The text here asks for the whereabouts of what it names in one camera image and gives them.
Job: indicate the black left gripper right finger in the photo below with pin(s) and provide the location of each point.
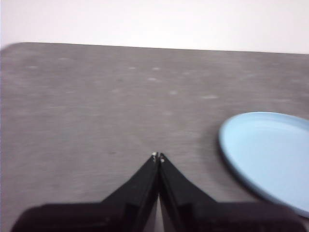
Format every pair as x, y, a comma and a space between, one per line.
183, 207

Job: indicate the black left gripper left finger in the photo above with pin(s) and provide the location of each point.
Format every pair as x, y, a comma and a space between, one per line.
135, 205

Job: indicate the light blue round plate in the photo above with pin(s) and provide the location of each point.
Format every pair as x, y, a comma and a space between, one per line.
270, 159

